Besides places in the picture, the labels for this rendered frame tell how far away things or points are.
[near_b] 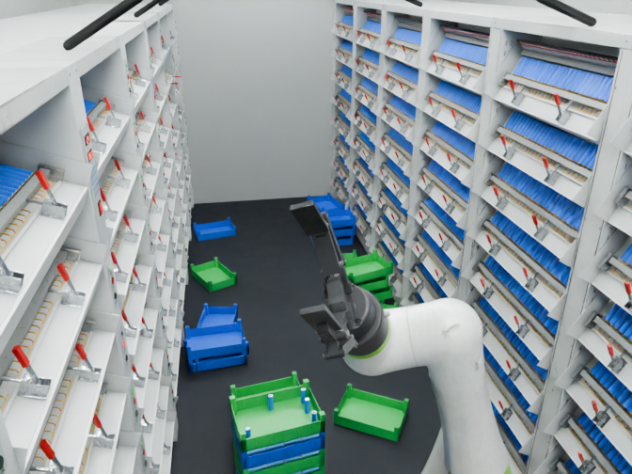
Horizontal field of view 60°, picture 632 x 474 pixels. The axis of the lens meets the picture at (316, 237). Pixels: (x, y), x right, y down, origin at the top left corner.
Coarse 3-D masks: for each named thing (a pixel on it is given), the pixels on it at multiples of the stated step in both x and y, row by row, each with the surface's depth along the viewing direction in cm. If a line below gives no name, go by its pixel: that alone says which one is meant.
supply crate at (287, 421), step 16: (304, 384) 204; (240, 400) 199; (256, 400) 202; (288, 400) 206; (240, 416) 199; (256, 416) 199; (272, 416) 199; (288, 416) 199; (304, 416) 199; (320, 416) 189; (240, 432) 181; (256, 432) 192; (272, 432) 185; (288, 432) 187; (304, 432) 189; (320, 432) 192; (256, 448) 185
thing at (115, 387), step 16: (112, 384) 139; (128, 384) 140; (112, 400) 137; (112, 416) 133; (96, 432) 127; (112, 432) 128; (96, 448) 123; (112, 448) 124; (96, 464) 119; (112, 464) 120
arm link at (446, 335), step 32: (416, 320) 87; (448, 320) 85; (480, 320) 88; (416, 352) 86; (448, 352) 85; (480, 352) 88; (448, 384) 90; (480, 384) 90; (448, 416) 94; (480, 416) 93; (448, 448) 99; (480, 448) 95
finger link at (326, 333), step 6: (318, 324) 62; (324, 324) 62; (318, 330) 62; (324, 330) 62; (330, 330) 62; (324, 336) 63; (330, 336) 63; (330, 342) 64; (336, 342) 64; (330, 348) 64; (336, 348) 64; (336, 354) 64
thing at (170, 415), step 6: (168, 414) 233; (174, 414) 234; (168, 420) 235; (168, 426) 232; (168, 432) 229; (168, 438) 226; (168, 444) 223; (168, 450) 218; (168, 456) 217; (162, 462) 214; (168, 462) 215; (162, 468) 211; (168, 468) 212
